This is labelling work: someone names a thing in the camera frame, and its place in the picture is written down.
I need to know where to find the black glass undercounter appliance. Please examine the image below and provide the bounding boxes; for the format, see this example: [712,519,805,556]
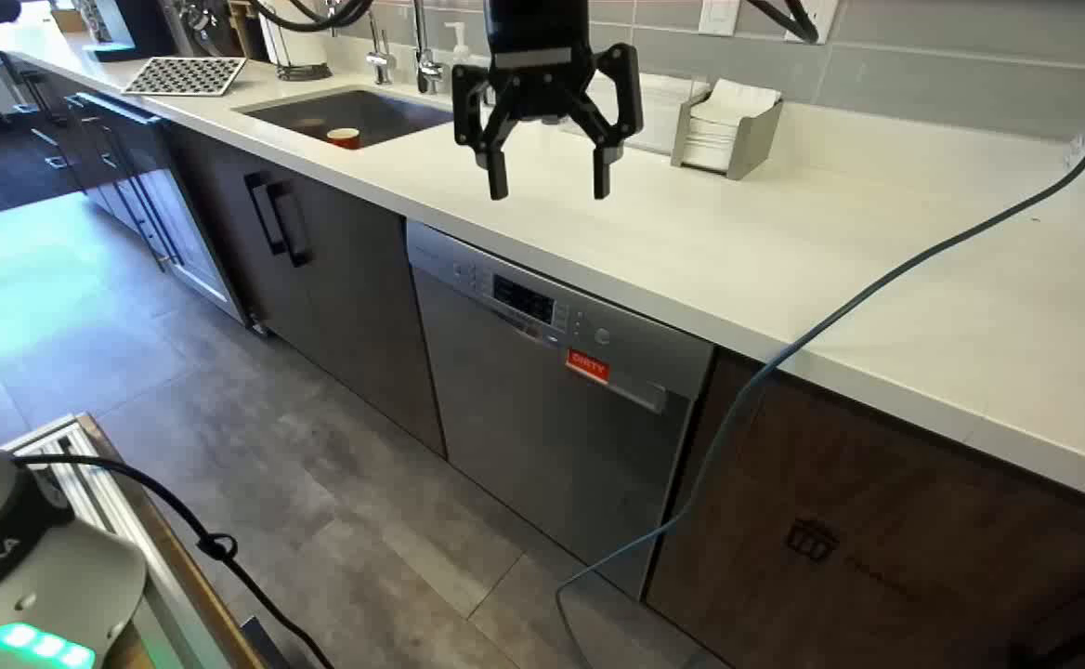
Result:
[3,66,247,326]

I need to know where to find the grey napkin holder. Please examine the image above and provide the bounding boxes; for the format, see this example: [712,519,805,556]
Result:
[668,76,788,185]

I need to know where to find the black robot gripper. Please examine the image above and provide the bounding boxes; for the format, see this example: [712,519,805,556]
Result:
[448,0,645,203]

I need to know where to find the steel undermount sink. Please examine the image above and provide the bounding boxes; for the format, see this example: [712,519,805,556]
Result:
[235,87,458,155]

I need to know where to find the black coffee machine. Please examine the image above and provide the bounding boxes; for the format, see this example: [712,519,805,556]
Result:
[77,0,180,64]

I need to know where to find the chrome kitchen faucet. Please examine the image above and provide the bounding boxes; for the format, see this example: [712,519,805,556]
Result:
[438,14,474,76]

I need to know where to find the black cabinet door handle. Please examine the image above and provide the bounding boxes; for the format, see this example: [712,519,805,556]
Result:
[240,167,289,259]
[268,178,318,270]

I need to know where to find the white jug dark base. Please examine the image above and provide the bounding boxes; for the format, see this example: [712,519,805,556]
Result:
[251,0,339,87]

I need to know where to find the striped drying mat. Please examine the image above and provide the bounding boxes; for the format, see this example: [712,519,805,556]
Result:
[120,51,251,102]

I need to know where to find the chrome sink faucet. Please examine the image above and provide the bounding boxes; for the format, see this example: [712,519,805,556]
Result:
[407,0,448,102]

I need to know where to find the white napkins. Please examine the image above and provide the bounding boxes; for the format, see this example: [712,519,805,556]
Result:
[681,76,785,171]

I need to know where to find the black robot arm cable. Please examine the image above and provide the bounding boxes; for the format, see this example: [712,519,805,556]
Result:
[744,0,822,47]

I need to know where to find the blue cable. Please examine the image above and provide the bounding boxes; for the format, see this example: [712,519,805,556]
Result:
[549,88,1085,669]

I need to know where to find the black cable with knot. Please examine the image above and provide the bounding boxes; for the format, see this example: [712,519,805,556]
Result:
[9,450,339,669]

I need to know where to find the black looped cable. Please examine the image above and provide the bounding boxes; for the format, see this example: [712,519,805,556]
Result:
[247,0,376,38]

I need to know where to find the white wall outlet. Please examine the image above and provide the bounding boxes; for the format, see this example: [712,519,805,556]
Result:
[696,0,746,40]

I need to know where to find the wooden cart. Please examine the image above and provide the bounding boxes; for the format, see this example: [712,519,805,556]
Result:
[0,413,274,669]

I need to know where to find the stainless steel dishwasher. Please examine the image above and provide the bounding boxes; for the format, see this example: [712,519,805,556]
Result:
[402,214,715,603]

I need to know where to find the small chrome tap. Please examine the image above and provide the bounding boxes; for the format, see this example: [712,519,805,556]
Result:
[360,12,398,88]

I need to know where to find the red dishwasher sticker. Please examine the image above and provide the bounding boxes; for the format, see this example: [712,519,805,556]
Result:
[561,348,617,388]

